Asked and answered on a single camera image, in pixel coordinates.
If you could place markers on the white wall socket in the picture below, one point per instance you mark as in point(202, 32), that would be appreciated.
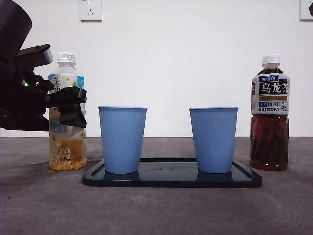
point(303, 12)
point(90, 11)

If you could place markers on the jasmine tea bottle white label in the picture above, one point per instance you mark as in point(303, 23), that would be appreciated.
point(68, 149)

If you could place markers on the blue ribbed plastic cup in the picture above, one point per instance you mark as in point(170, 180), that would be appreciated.
point(214, 142)
point(122, 142)

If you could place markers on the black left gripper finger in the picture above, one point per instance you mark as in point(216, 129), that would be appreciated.
point(74, 116)

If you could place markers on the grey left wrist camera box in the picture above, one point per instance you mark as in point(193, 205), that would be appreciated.
point(36, 56)

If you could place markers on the dark teal rectangular tray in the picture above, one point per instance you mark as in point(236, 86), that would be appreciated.
point(168, 177)

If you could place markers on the dark oolong tea bottle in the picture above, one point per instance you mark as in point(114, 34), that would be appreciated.
point(269, 137)

